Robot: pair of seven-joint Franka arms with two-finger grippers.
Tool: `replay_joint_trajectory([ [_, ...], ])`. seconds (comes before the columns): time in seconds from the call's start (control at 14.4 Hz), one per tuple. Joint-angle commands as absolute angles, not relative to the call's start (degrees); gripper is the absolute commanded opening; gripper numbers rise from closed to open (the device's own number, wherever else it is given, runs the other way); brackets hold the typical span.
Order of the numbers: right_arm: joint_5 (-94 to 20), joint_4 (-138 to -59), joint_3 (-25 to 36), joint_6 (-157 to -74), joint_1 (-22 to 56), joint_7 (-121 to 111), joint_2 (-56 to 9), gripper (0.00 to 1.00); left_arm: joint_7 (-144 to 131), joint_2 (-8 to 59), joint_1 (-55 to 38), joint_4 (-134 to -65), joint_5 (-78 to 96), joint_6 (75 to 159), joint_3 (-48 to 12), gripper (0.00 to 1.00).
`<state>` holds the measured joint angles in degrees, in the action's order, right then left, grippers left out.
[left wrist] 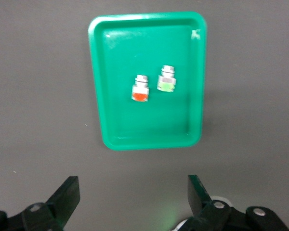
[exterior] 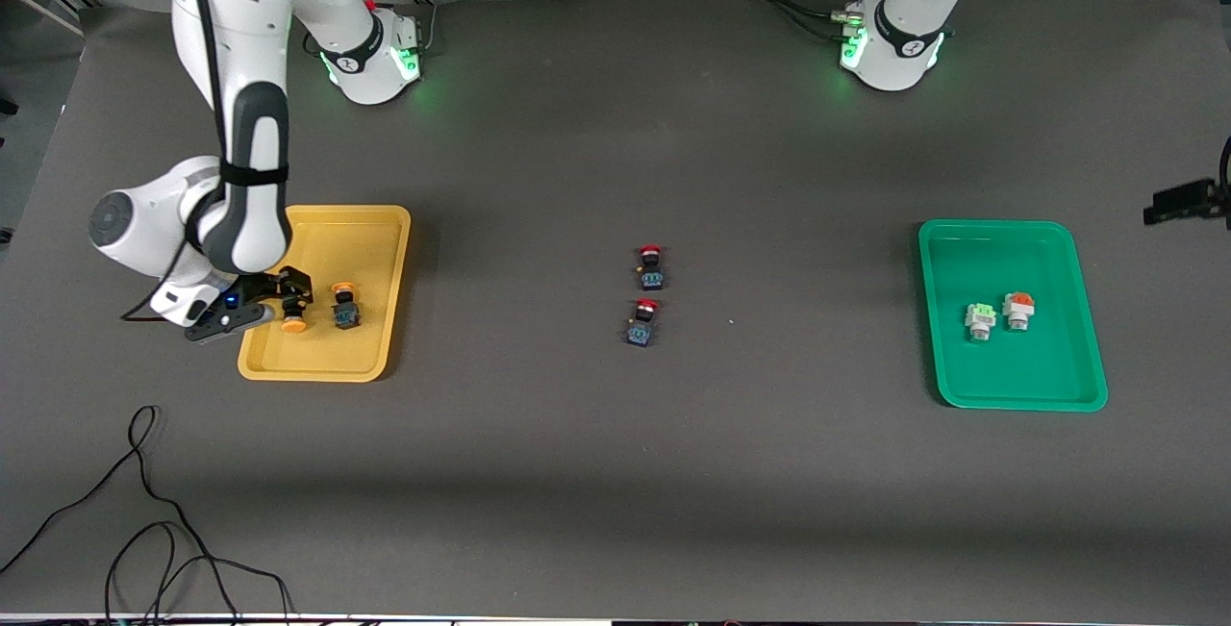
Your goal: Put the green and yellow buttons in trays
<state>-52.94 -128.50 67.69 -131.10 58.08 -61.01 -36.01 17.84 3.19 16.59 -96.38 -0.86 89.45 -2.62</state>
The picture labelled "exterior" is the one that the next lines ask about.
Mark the yellow plastic tray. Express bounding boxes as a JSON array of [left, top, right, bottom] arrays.
[[238, 205, 413, 384]]

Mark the green plastic tray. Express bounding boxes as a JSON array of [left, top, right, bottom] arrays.
[[917, 219, 1109, 413]]

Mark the red mushroom push button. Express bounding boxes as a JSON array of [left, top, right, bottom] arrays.
[[626, 299, 660, 348], [635, 244, 668, 291]]

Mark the dark grey table cover sheet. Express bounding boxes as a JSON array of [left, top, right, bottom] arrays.
[[0, 0, 1231, 622]]

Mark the loose thin black cable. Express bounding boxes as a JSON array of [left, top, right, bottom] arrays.
[[0, 405, 294, 626]]

